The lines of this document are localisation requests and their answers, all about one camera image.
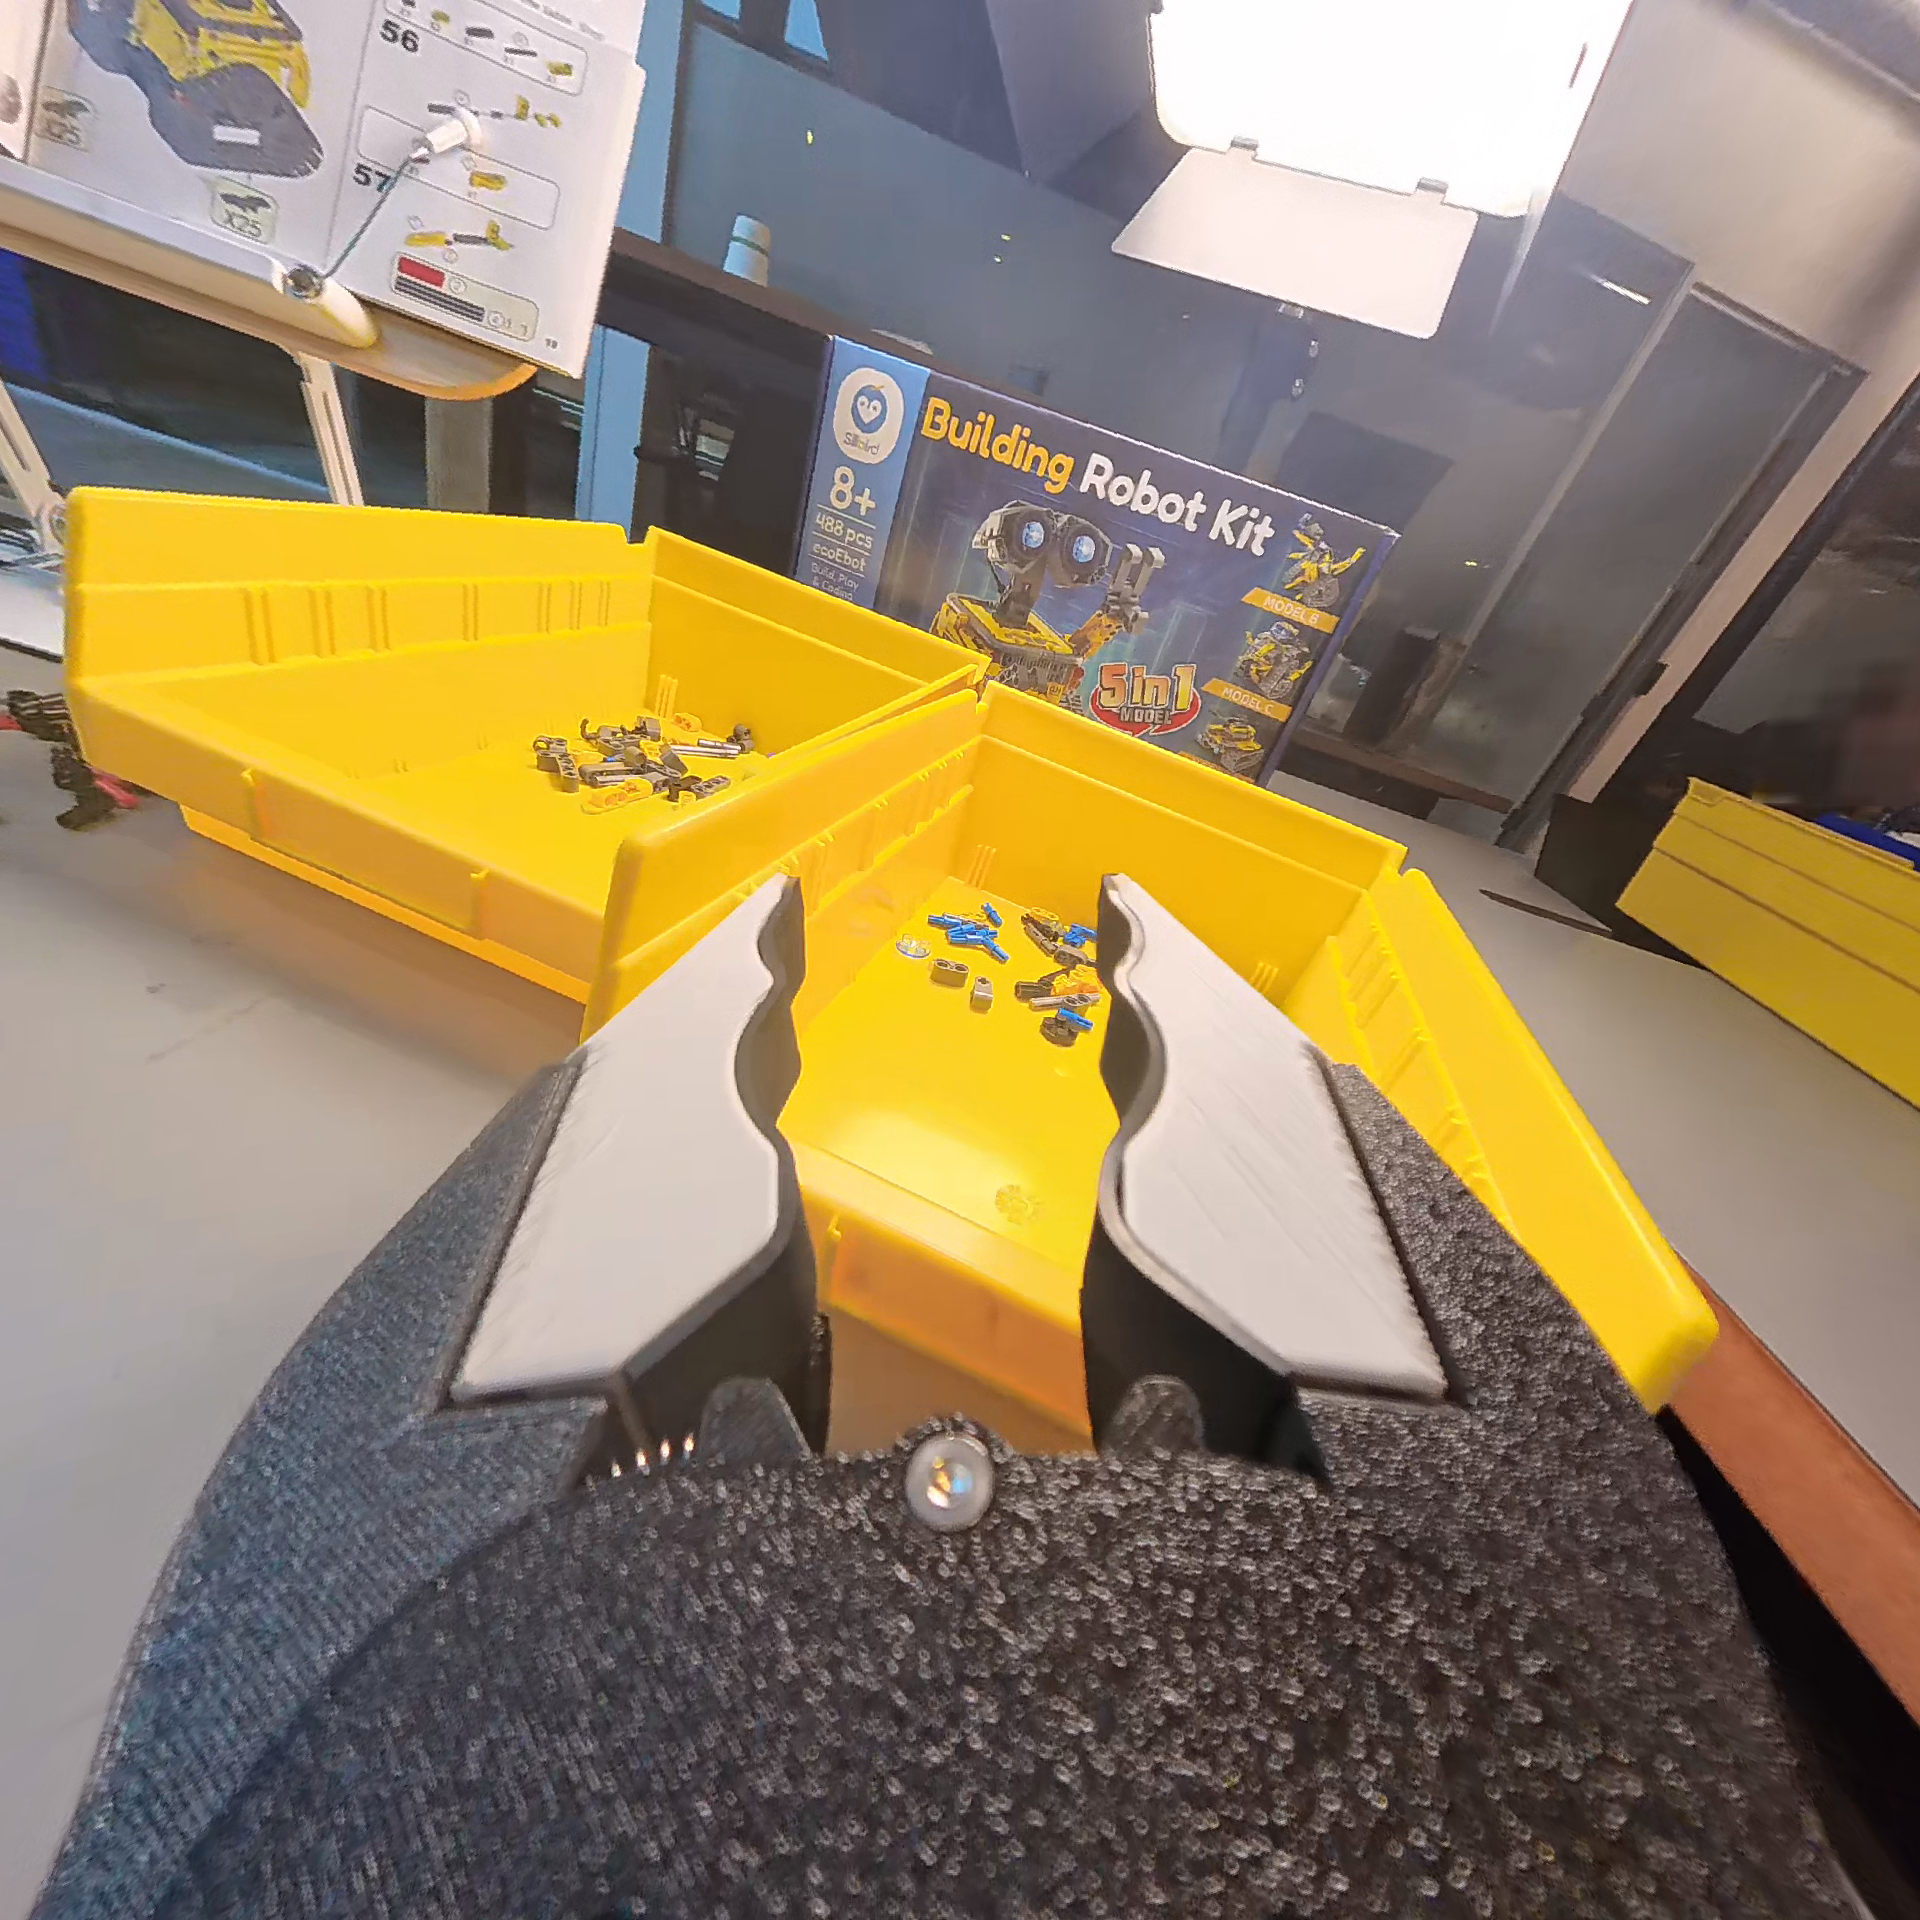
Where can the instruction booklet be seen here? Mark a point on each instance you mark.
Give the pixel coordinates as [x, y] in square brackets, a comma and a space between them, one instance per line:
[224, 149]

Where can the pile of small building pieces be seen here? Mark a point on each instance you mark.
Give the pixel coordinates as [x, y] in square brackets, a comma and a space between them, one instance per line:
[68, 764]

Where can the yellow plastic storage bin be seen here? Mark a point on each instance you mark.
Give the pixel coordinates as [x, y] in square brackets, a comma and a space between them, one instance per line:
[375, 839]
[1770, 915]
[932, 1109]

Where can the wooden board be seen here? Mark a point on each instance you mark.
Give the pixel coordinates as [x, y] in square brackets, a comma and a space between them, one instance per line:
[422, 368]

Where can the white cup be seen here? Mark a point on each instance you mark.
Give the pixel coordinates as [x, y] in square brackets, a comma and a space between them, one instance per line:
[748, 247]

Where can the blue toy kit box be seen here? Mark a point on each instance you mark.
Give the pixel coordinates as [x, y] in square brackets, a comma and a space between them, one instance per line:
[1141, 600]

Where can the white light panel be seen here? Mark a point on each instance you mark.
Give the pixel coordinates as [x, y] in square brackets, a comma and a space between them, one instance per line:
[1350, 91]

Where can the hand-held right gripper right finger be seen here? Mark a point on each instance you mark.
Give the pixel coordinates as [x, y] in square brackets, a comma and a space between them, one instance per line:
[1260, 1201]

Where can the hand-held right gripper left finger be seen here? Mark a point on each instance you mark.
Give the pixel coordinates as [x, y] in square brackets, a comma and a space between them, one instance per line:
[629, 1201]

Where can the heap of blue black pins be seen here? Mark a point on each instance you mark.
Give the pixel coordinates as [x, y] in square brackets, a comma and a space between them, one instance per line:
[960, 937]

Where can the heap of grey blue pieces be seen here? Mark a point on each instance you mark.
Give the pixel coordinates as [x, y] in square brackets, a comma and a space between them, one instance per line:
[629, 758]

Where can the grey desk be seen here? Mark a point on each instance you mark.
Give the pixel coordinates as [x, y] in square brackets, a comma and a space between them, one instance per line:
[224, 1126]

